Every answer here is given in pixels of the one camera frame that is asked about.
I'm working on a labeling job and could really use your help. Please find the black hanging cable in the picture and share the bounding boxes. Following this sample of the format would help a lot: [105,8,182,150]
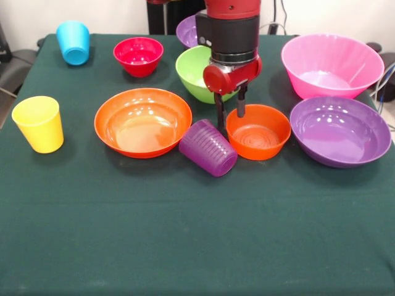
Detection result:
[279,0,289,35]

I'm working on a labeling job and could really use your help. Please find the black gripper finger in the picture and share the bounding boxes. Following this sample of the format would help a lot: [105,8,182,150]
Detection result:
[214,91,229,140]
[236,84,248,119]

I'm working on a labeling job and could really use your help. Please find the small orange bowl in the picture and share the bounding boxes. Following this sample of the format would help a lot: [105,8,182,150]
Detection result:
[226,104,292,162]

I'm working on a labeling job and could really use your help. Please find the blue plastic cup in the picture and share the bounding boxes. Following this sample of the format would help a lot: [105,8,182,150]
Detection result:
[56,20,91,66]

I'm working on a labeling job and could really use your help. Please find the large pink bowl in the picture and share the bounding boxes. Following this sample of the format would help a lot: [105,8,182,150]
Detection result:
[281,33,385,101]

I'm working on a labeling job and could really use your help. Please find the green bowl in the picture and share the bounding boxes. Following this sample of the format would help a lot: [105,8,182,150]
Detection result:
[175,45,240,105]

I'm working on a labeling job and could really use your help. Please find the large orange bowl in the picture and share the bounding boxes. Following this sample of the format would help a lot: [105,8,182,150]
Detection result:
[93,88,193,160]

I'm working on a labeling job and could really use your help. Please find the dark green table cloth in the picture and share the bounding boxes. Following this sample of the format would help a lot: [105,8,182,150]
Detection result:
[0,33,395,296]

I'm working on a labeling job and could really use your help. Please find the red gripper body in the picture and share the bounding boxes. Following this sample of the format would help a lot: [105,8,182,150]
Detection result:
[202,55,263,96]

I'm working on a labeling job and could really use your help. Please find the yellow plastic cup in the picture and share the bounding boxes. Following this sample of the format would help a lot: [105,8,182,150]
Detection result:
[11,96,64,154]

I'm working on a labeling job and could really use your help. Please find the black chair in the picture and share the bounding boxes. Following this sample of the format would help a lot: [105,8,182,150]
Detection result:
[0,21,33,98]

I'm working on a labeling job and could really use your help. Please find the grey cable with plug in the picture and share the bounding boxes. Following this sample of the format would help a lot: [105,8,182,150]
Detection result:
[259,21,288,36]

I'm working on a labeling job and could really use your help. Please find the black equipment with knob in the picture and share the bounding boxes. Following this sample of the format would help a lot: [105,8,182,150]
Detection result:
[367,42,395,102]

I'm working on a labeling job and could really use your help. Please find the purple bowl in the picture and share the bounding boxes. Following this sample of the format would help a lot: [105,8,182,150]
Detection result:
[175,14,199,49]
[289,96,393,170]

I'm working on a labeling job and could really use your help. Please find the purple plastic cup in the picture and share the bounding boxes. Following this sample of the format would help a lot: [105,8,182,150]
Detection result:
[178,119,239,178]

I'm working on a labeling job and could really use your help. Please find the small red bowl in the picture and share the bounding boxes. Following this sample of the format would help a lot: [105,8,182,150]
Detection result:
[113,36,164,78]

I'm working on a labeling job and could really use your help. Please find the grey and blue cables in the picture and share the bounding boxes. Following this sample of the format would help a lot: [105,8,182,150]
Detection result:
[368,61,395,104]

